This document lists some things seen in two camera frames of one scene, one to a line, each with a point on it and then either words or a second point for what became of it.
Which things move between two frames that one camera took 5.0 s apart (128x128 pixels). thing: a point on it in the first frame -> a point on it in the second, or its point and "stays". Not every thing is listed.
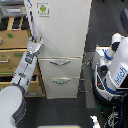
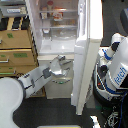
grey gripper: [34, 46] -> [55, 66]
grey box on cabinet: [13, 10] stays
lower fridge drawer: [61, 87] stays
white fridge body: [63, 26] stays
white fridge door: [63, 27] -> [90, 35]
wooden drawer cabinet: [14, 37] stays
